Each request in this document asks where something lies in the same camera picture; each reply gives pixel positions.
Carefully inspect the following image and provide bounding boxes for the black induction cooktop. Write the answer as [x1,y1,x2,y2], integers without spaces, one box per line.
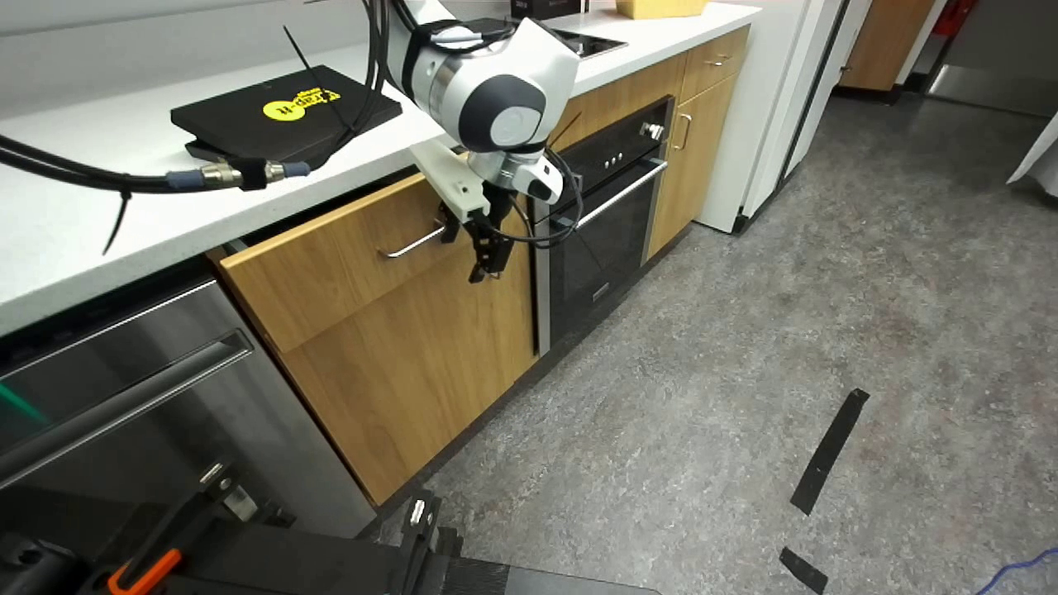
[546,25,625,60]

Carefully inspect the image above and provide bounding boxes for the black built-in oven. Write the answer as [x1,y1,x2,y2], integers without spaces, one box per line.
[531,98,671,354]

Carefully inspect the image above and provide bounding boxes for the stainless steel dishwasher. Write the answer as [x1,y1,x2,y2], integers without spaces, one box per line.
[0,264,373,534]

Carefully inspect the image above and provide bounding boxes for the silver drawer handle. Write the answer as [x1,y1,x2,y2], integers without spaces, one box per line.
[377,226,445,262]

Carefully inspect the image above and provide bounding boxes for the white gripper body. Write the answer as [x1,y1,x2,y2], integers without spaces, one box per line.
[409,139,566,220]

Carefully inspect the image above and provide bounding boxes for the wooden box on counter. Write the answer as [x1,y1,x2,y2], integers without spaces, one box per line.
[614,0,707,21]

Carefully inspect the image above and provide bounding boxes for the wooden lower cabinet door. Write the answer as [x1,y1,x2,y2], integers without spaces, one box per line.
[285,249,535,506]

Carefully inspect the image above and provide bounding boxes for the wooden right cabinet door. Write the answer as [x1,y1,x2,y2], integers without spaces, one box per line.
[646,25,747,257]

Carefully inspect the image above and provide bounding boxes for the black box yellow logo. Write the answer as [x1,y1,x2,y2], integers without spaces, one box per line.
[168,65,401,164]

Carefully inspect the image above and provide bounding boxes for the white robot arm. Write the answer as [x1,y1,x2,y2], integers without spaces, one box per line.
[363,0,577,282]

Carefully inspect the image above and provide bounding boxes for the short black tape strip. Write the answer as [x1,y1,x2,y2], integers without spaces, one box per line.
[781,550,825,595]

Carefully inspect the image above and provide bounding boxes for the orange black clamp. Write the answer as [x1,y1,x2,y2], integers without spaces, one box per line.
[106,462,262,595]

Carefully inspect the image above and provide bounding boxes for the blue cable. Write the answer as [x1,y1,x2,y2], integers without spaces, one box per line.
[976,545,1058,595]

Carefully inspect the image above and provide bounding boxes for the wooden drawer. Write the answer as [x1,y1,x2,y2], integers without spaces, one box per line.
[218,176,482,354]

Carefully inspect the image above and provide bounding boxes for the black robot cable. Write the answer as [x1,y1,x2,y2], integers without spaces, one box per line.
[0,133,316,257]

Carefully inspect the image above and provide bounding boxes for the white refrigerator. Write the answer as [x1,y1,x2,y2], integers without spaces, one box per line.
[698,0,856,234]

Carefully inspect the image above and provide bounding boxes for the wooden cabinet door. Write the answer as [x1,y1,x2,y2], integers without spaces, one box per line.
[285,249,535,506]
[646,25,747,257]

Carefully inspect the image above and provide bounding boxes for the long black tape strip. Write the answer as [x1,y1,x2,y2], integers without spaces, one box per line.
[789,390,868,516]

